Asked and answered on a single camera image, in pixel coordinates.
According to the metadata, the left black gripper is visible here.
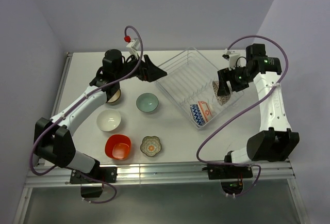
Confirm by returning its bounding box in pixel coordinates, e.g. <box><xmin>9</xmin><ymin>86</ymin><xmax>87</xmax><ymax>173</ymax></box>
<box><xmin>115</xmin><ymin>53</ymin><xmax>167</xmax><ymax>83</ymax></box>

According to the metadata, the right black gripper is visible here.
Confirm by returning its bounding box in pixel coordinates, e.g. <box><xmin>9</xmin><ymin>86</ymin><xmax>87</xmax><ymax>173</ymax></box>
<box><xmin>218</xmin><ymin>64</ymin><xmax>253</xmax><ymax>97</ymax></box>

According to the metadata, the brown geometric patterned bowl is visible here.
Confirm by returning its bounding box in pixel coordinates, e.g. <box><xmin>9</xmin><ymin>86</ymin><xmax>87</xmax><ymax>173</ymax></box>
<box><xmin>212</xmin><ymin>81</ymin><xmax>231</xmax><ymax>106</ymax></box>

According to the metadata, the pale green ribbed bowl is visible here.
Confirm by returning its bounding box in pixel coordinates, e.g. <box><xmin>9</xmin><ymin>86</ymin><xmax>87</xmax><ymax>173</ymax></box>
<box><xmin>136</xmin><ymin>93</ymin><xmax>159</xmax><ymax>113</ymax></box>

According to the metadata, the orange floral patterned bowl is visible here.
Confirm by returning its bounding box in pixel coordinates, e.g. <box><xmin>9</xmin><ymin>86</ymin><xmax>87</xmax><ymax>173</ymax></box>
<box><xmin>197</xmin><ymin>101</ymin><xmax>213</xmax><ymax>123</ymax></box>

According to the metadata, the red blue patterned bowl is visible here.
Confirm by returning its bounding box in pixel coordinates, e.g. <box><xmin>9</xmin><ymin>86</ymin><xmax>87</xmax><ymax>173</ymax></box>
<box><xmin>190</xmin><ymin>104</ymin><xmax>205</xmax><ymax>126</ymax></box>

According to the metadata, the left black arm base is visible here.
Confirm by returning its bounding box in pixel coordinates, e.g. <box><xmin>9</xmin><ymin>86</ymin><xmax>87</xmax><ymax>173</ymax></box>
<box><xmin>69</xmin><ymin>167</ymin><xmax>118</xmax><ymax>204</ymax></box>

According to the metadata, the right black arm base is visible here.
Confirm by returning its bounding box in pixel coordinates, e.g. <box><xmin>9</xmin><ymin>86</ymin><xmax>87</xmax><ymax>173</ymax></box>
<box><xmin>202</xmin><ymin>164</ymin><xmax>253</xmax><ymax>197</ymax></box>

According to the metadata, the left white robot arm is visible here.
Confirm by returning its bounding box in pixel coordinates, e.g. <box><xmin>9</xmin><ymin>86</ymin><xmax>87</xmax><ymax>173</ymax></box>
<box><xmin>31</xmin><ymin>49</ymin><xmax>167</xmax><ymax>182</ymax></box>

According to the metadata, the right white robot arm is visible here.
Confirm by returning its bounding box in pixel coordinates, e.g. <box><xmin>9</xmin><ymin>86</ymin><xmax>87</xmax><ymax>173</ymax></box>
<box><xmin>216</xmin><ymin>44</ymin><xmax>300</xmax><ymax>178</ymax></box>

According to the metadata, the flower shaped patterned dish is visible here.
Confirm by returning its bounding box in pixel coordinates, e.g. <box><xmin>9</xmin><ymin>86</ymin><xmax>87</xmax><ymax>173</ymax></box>
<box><xmin>140</xmin><ymin>136</ymin><xmax>162</xmax><ymax>157</ymax></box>

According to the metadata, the brown glazed bowl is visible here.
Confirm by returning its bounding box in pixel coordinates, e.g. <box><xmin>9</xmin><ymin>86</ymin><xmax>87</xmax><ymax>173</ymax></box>
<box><xmin>106</xmin><ymin>89</ymin><xmax>121</xmax><ymax>105</ymax></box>

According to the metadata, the plain white bowl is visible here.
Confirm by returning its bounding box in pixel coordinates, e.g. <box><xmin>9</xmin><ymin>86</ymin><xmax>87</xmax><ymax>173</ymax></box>
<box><xmin>96</xmin><ymin>109</ymin><xmax>121</xmax><ymax>132</ymax></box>

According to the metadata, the orange plastic square bowl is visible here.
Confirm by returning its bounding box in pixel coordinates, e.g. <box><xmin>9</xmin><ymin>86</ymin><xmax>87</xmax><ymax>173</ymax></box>
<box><xmin>105</xmin><ymin>134</ymin><xmax>131</xmax><ymax>160</ymax></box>

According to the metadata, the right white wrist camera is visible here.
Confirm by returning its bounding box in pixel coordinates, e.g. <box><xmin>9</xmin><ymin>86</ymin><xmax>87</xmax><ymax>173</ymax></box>
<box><xmin>222</xmin><ymin>49</ymin><xmax>241</xmax><ymax>70</ymax></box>

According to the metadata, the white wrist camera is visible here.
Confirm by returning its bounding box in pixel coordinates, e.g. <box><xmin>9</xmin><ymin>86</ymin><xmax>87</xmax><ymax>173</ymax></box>
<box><xmin>222</xmin><ymin>49</ymin><xmax>241</xmax><ymax>70</ymax></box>
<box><xmin>124</xmin><ymin>36</ymin><xmax>142</xmax><ymax>59</ymax></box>

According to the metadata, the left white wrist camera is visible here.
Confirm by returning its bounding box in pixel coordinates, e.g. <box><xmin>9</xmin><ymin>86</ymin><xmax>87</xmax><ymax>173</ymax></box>
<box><xmin>124</xmin><ymin>36</ymin><xmax>142</xmax><ymax>59</ymax></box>

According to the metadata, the white wire dish rack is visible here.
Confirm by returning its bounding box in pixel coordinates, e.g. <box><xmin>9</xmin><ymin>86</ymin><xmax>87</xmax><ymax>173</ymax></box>
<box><xmin>156</xmin><ymin>47</ymin><xmax>244</xmax><ymax>130</ymax></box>

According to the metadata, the aluminium frame rail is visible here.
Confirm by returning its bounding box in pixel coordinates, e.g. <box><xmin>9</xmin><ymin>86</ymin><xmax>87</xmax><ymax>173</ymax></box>
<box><xmin>24</xmin><ymin>160</ymin><xmax>295</xmax><ymax>188</ymax></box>

